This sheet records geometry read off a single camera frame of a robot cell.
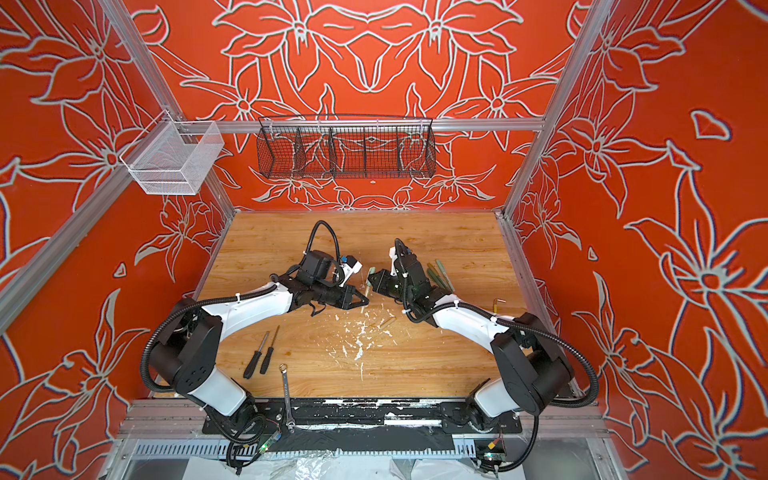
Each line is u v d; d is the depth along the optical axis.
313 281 0.70
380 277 0.74
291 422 0.73
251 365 0.81
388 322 0.90
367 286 0.83
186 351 0.45
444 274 1.00
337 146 1.00
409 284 0.65
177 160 0.93
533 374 0.42
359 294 0.81
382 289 0.75
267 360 0.82
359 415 0.74
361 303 0.81
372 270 0.84
